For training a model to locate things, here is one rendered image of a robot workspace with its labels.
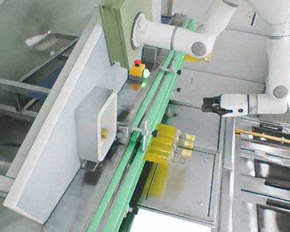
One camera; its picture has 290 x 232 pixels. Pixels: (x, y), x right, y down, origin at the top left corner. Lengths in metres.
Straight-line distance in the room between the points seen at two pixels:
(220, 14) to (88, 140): 0.64
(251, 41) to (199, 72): 1.48
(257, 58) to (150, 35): 6.37
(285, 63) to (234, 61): 6.45
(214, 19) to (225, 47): 6.24
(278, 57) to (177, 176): 0.72
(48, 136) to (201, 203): 0.75
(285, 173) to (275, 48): 0.85
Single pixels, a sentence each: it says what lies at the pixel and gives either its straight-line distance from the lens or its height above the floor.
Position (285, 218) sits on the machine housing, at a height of 1.64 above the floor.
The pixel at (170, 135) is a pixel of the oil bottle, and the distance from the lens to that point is 1.37.
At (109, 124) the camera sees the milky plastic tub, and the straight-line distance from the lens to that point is 1.17.
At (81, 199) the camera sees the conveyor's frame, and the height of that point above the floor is 0.82.
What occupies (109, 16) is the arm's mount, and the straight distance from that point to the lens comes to 1.05.
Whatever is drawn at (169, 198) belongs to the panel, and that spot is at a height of 1.11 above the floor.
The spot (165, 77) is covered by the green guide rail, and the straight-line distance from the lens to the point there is 1.63.
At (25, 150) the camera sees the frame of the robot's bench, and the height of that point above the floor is 0.68.
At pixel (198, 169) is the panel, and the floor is 1.22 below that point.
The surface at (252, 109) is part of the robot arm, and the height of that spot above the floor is 1.34.
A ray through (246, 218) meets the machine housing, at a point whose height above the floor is 1.46.
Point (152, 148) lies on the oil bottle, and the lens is 1.29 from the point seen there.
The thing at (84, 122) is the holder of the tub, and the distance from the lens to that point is 0.99.
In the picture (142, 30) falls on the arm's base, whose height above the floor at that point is 0.88.
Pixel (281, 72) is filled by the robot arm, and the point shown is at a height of 1.38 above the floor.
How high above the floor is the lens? 1.15
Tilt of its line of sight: 9 degrees down
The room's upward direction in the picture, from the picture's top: 102 degrees clockwise
